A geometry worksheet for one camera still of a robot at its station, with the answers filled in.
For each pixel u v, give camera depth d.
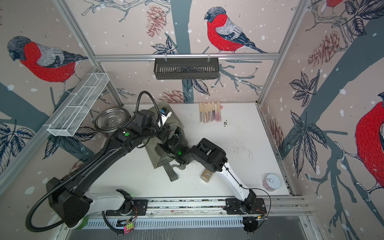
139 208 0.73
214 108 1.18
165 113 0.65
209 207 0.75
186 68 1.07
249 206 0.63
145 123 0.57
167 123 0.75
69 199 0.37
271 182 0.76
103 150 0.47
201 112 1.15
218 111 1.17
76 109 0.76
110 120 0.93
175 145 0.77
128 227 0.66
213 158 0.58
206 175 0.79
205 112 1.14
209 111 1.16
